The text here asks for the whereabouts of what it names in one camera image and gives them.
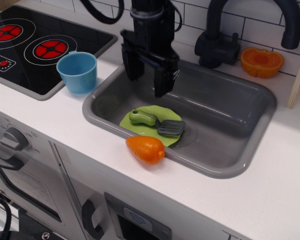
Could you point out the black toy stovetop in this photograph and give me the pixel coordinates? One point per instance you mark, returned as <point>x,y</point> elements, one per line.
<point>31,43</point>

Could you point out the blue plastic cup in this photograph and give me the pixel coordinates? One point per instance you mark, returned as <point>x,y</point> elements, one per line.
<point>78,71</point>

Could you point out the grey dishwasher panel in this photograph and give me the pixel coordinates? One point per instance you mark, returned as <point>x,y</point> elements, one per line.
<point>130,223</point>

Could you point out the green handled grey spatula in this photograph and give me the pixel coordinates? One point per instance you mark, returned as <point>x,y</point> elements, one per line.
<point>164,128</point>

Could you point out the green toy plate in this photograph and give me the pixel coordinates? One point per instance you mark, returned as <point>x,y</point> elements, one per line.
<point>144,129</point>

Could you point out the grey oven knob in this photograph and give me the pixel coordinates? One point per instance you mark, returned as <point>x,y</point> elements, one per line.
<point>14,139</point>

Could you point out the toy oven door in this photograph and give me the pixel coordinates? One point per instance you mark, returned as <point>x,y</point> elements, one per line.
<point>30,180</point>

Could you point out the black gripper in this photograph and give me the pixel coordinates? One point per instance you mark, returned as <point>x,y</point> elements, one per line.
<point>150,43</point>

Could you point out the grey sink basin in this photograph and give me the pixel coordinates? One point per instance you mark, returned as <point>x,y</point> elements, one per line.
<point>225,116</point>

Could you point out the black cabinet door handle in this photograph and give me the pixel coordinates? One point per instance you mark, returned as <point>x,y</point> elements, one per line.
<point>87,211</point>

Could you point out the dark grey toy faucet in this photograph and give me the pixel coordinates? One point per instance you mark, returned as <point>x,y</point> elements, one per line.
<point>213,50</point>

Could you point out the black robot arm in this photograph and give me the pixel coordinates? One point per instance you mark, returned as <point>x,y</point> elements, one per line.
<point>149,3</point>

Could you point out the orange toy pumpkin half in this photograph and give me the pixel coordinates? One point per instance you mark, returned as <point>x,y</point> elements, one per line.
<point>261,63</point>

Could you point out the orange toy carrot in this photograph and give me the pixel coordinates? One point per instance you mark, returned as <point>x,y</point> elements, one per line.
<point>149,150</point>

